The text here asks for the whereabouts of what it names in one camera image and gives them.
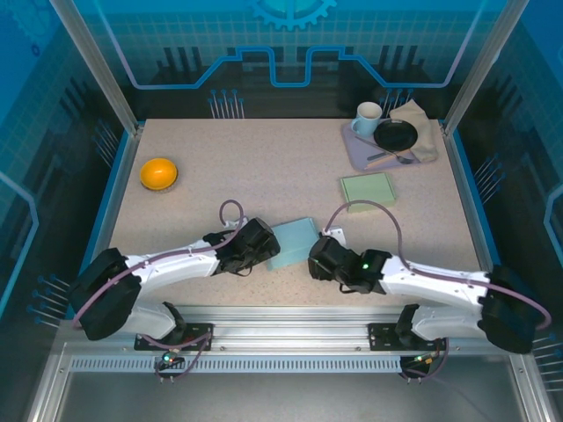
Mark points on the metal fork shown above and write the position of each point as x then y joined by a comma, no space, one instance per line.
387,151

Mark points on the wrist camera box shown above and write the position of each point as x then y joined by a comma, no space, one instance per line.
244,222
336,231

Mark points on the lavender tray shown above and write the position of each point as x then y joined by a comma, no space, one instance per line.
358,151

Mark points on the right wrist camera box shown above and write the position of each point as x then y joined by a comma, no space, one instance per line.
336,231

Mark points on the black plate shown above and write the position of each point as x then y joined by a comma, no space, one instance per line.
396,134

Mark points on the light blue paper box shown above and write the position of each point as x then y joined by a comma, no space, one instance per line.
294,242

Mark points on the beige cloth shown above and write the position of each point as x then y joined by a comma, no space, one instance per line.
422,132

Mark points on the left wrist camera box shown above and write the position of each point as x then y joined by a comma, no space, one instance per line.
244,222

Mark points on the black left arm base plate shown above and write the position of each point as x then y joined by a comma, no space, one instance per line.
195,329

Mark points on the orange bowl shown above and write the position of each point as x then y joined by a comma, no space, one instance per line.
159,173

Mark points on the aluminium mounting rail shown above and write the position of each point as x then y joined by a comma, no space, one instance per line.
290,325

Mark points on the light blue mug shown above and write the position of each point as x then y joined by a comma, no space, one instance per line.
367,123

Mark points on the green paper box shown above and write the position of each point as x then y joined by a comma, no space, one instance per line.
367,191

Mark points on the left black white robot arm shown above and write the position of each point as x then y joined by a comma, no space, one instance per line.
105,294

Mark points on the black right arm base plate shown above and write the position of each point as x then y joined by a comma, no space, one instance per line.
382,336

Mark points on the aluminium table side rail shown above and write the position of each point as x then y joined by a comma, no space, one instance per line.
473,211
110,211

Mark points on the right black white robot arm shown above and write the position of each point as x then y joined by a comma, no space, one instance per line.
440,281

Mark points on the aluminium frame post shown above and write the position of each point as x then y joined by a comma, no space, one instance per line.
97,66
484,66

